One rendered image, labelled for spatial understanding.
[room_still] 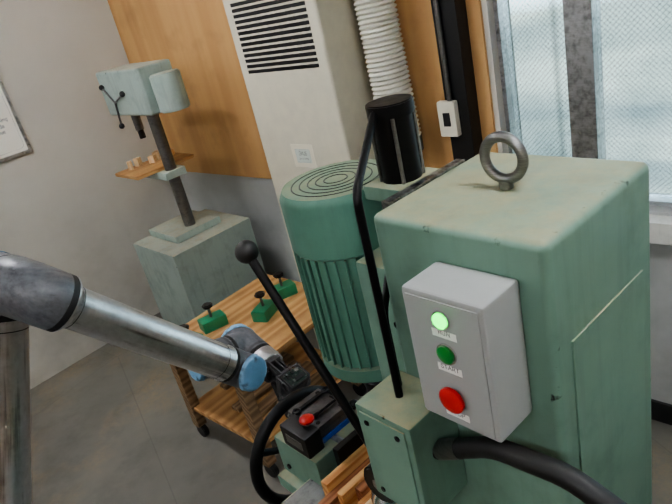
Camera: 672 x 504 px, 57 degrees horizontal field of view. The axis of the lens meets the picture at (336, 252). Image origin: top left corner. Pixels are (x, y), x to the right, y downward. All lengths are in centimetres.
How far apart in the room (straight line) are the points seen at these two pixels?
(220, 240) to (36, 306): 207
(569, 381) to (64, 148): 347
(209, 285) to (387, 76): 149
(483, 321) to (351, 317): 37
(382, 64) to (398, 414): 174
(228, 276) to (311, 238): 245
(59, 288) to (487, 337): 86
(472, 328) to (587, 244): 14
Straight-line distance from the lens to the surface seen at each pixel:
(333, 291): 89
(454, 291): 60
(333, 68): 236
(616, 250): 71
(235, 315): 274
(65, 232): 391
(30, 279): 124
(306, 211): 84
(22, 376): 140
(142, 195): 410
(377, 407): 76
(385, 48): 232
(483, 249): 61
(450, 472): 82
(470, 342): 59
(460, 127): 232
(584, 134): 226
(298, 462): 129
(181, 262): 313
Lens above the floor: 178
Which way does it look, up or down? 24 degrees down
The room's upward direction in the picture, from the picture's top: 14 degrees counter-clockwise
